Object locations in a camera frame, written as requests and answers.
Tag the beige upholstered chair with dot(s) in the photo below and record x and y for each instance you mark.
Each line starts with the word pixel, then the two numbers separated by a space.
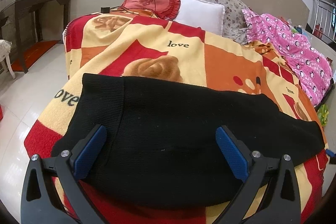
pixel 5 49

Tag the steel stair railing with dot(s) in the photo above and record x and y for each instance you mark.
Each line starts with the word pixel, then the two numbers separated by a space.
pixel 322 22

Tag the red ruffled cushion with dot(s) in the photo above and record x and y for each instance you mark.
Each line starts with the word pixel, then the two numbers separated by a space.
pixel 164 9

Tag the dark wooden console table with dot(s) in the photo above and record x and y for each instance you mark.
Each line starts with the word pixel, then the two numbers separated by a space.
pixel 19 9

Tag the white pillow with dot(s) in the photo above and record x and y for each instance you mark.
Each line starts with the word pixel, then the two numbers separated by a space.
pixel 200 13

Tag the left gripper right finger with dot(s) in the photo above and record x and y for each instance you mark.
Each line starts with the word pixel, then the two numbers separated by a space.
pixel 269 193

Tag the red orange love blanket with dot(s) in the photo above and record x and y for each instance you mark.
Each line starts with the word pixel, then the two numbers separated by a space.
pixel 125 44

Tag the red floor mat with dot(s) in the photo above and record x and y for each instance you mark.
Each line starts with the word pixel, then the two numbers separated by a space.
pixel 36 51

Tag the pink penguin blanket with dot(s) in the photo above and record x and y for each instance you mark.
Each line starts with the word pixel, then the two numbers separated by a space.
pixel 309 65

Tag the grey floral quilt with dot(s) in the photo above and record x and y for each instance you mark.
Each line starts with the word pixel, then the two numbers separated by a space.
pixel 218 1

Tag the black knit pants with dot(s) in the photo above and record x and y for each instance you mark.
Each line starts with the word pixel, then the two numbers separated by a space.
pixel 160 148

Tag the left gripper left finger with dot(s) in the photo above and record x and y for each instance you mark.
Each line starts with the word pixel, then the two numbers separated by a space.
pixel 40 202

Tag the small black charger box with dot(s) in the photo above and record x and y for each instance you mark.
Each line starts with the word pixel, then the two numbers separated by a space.
pixel 105 10

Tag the green patterned cloth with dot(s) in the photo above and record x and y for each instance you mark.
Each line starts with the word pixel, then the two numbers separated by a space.
pixel 323 113

